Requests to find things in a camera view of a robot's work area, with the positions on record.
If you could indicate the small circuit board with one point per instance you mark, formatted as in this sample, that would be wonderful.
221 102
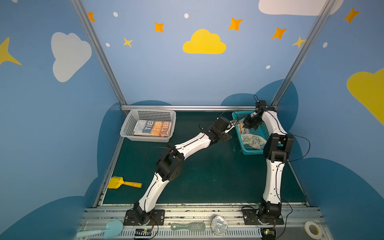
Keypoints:
142 234
268 234

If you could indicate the white perforated plastic basket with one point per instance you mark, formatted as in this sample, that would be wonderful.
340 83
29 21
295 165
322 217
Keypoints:
127 129

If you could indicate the aluminium frame post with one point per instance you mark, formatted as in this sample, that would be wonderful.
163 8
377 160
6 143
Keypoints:
304 50
88 26

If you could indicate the right small circuit board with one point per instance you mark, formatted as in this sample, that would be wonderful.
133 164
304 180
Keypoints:
268 234

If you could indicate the teal perforated plastic basket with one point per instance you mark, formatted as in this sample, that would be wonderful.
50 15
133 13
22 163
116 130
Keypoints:
262 131

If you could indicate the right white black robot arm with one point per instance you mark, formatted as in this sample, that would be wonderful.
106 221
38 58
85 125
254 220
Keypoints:
277 152

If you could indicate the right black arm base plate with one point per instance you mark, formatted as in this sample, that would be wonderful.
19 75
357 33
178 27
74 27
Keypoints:
251 217

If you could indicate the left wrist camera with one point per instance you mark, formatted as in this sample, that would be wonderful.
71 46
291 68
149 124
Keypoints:
222 124

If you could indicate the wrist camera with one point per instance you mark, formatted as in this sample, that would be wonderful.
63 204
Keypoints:
222 124
261 106

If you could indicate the aluminium frame left post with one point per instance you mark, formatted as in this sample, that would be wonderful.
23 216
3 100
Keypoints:
88 26

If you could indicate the cream rabbit lettered towel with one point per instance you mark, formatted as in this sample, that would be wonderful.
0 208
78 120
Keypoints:
148 128

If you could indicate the yellow plastic scoop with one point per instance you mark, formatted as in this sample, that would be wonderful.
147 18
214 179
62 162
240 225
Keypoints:
116 182

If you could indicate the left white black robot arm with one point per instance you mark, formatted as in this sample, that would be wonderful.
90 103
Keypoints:
170 164

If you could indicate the left small circuit board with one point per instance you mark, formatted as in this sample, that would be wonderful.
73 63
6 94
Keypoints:
142 234

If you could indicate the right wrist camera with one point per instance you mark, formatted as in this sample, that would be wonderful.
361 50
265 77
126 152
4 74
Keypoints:
261 106

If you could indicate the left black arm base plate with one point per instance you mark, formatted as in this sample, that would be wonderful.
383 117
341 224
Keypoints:
157 217

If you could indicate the blue patterned towel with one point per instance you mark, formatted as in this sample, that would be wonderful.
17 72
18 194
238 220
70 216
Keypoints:
252 142

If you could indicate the green plastic brush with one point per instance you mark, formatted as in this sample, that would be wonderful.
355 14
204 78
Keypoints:
193 227

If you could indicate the aluminium front rail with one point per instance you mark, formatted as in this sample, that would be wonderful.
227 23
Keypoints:
293 229

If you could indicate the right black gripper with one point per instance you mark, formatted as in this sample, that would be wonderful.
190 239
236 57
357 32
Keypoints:
250 121

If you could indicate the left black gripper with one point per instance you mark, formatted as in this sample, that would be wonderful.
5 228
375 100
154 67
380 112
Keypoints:
227 127

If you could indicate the aluminium frame right post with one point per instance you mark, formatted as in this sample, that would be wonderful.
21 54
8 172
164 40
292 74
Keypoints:
304 50

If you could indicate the white tape roll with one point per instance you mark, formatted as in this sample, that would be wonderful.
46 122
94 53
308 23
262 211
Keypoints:
313 230

